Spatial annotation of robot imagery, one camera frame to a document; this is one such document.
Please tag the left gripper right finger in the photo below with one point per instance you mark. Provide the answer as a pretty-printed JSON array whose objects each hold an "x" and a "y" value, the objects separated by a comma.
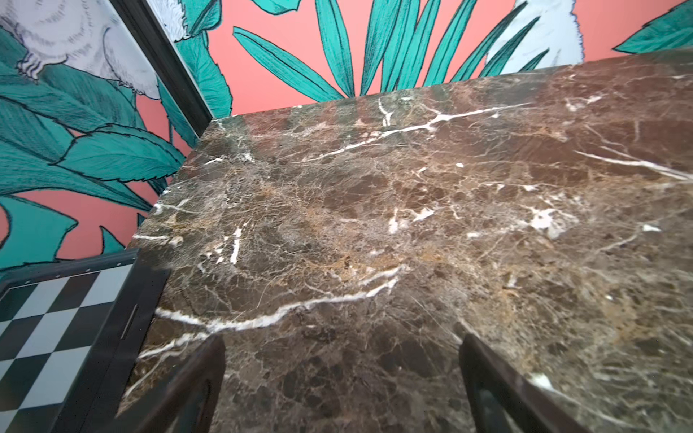
[{"x": 501, "y": 400}]

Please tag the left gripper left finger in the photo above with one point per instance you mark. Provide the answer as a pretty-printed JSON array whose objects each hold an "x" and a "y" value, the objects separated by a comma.
[{"x": 185, "y": 400}]

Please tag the black white checkerboard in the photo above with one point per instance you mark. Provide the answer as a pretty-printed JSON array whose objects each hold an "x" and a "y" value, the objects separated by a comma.
[{"x": 70, "y": 336}]

